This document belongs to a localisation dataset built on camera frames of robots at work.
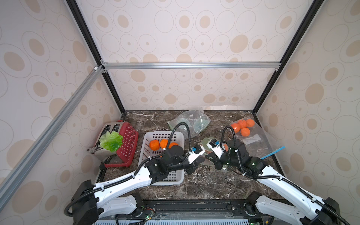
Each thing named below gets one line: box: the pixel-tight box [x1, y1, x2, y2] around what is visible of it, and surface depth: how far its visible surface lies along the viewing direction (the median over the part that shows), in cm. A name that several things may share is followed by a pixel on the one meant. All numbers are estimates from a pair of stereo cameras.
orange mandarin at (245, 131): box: [240, 127, 251, 137], surface depth 105 cm
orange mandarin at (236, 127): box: [231, 122, 240, 134], surface depth 106 cm
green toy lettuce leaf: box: [98, 131, 124, 153], surface depth 80 cm
